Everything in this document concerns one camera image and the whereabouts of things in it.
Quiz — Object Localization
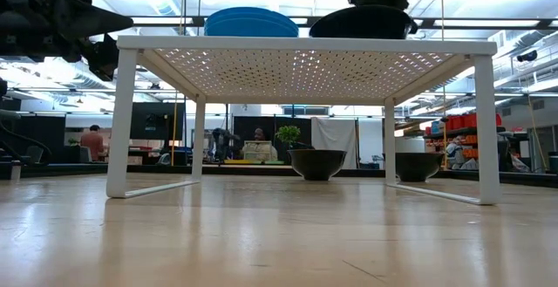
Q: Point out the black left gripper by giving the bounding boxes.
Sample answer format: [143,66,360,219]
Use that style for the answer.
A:
[0,0,134,83]

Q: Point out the black bowl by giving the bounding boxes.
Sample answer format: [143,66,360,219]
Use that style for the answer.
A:
[381,152,445,183]
[308,3,419,40]
[287,148,348,182]

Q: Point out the white perforated metal shelf riser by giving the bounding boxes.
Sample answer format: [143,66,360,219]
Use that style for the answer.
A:
[104,35,501,206]

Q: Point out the black monitor screen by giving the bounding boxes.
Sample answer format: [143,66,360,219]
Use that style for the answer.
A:
[128,102,187,140]

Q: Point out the black partition panel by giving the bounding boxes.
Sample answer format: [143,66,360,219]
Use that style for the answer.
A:
[233,115,313,157]
[0,114,66,164]

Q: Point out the person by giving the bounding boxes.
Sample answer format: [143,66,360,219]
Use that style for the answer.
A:
[79,124,106,162]
[242,126,279,162]

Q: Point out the rack with red orange bins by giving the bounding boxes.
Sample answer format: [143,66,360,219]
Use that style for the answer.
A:
[423,112,507,173]

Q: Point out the white hanging cloth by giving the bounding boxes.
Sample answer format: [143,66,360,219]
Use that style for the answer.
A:
[310,117,358,170]

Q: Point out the green potted plant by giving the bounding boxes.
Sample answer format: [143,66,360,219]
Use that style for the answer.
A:
[275,124,302,151]

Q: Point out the black overhead frame bar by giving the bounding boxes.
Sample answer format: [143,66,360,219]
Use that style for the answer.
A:
[126,15,558,31]

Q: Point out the black table edge rail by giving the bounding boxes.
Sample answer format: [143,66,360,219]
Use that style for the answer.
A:
[0,161,558,188]

